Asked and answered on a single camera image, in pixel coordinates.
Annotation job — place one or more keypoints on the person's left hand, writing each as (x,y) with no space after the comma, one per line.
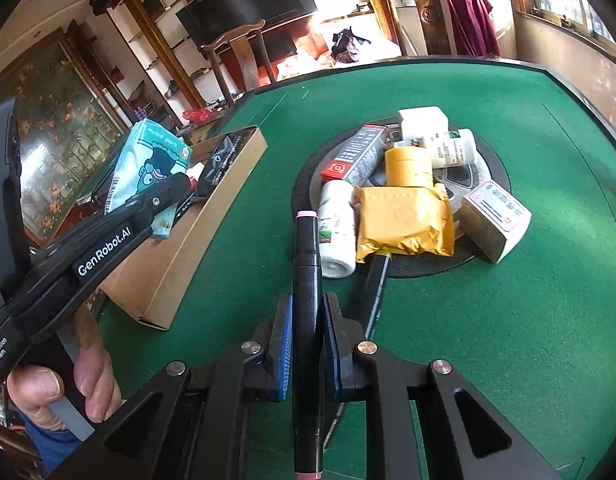
(38,390)

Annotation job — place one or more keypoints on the round grey table control panel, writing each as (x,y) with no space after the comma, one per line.
(462,182)

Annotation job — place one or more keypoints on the white bottle with green label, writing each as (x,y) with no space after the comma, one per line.
(452,150)

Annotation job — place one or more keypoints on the blue clothing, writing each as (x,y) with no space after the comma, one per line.
(53,450)

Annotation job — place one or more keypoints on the red plastic bag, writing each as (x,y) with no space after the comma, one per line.
(195,115)

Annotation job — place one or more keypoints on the gold foil packet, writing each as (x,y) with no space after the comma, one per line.
(402,220)

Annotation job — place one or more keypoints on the maroon cloth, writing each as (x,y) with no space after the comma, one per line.
(470,15)

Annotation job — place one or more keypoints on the white power adapter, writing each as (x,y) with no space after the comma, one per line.
(422,122)

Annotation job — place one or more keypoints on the beige box with red print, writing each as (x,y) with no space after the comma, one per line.
(492,225)

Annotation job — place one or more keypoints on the black flat television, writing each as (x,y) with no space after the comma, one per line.
(248,5)

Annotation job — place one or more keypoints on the black bag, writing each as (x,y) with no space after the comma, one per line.
(345,42)

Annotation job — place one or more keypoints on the wooden wall shelf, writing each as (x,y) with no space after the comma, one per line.
(155,45)

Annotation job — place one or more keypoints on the yellow round jar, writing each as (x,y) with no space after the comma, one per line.
(407,167)

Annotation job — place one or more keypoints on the red and grey carton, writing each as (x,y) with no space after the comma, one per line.
(358,152)

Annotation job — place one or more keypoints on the cardboard box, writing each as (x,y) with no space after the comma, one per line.
(153,280)

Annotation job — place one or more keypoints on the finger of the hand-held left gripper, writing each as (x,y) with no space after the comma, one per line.
(163,195)

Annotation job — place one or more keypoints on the thin black pen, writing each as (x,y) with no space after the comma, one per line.
(377,290)

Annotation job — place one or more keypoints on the teal tissue packet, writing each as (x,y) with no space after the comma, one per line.
(143,160)

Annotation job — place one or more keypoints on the wooden chair with carved back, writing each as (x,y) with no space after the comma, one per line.
(427,15)

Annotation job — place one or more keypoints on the small white bottle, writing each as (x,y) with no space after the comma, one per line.
(338,255)

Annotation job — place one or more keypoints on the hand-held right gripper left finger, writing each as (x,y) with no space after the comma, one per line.
(285,345)

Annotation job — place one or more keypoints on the black marker pen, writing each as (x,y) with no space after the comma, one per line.
(308,285)

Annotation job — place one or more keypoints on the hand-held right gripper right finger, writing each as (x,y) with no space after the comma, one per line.
(333,355)

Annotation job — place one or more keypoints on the black printed packet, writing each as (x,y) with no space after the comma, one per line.
(220,162)

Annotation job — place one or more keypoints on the orange flower painting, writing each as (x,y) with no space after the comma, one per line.
(58,125)

